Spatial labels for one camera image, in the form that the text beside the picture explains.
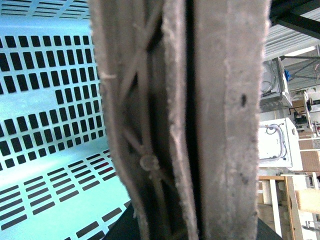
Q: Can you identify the wooden frame structure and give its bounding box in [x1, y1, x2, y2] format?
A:
[257, 174, 320, 240]

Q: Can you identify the left gripper worn right finger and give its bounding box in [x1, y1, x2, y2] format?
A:
[193, 0, 271, 240]

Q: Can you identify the light blue plastic basket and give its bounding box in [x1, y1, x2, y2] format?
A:
[0, 0, 130, 240]

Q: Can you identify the white washing machine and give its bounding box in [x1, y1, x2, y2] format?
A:
[258, 117, 303, 171]

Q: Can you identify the left gripper worn left finger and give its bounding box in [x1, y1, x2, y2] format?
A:
[88, 0, 199, 240]

